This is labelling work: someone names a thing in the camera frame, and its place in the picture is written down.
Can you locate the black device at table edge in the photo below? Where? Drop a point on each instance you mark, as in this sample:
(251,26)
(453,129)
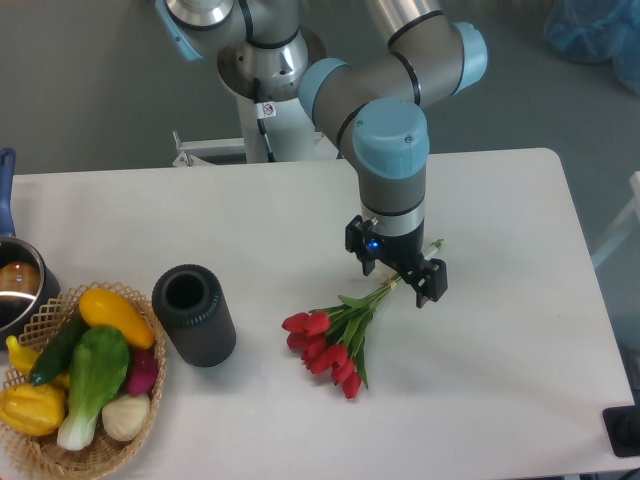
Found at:
(622,426)

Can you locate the yellow pepper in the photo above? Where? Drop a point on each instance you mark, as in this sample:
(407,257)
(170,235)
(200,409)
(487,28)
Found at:
(23,358)

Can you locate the woven wicker basket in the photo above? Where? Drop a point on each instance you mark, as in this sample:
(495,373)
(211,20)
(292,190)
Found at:
(41,457)

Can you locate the magenta radish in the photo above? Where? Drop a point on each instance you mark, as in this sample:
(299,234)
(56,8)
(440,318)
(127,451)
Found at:
(142,373)

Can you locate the yellow ridged pumpkin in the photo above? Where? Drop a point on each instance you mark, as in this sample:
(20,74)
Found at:
(33,410)

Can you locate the dark green cucumber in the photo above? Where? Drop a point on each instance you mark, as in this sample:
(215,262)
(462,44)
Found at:
(56,357)

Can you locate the cream garlic bulb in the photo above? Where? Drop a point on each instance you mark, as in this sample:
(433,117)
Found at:
(124,417)

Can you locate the green bok choy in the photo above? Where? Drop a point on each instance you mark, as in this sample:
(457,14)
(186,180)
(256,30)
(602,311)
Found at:
(98,368)

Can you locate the white frame at right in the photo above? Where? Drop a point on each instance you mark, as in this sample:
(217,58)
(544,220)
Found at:
(623,224)

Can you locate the yellow squash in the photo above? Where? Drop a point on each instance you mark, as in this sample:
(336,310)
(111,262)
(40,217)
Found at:
(101,307)

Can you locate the dark grey ribbed vase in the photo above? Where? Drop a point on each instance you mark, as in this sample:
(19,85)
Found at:
(189,302)

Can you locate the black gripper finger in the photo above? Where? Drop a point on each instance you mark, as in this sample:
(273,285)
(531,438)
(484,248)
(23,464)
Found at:
(428,278)
(356,242)

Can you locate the dark pot with blue handle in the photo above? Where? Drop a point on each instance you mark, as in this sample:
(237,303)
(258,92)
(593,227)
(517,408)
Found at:
(27,283)

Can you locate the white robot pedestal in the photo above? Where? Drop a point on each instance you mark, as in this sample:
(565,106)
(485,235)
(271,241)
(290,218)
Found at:
(264,82)

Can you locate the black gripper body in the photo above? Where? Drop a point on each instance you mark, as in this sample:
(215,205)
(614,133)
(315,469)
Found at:
(397,252)

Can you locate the red tulip bouquet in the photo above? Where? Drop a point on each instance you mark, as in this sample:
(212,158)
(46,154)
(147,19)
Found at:
(332,339)

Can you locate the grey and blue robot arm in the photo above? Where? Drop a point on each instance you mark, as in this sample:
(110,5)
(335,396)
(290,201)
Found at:
(373,115)

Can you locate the blue plastic bag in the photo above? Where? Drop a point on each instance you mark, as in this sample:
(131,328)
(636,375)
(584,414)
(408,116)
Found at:
(592,32)

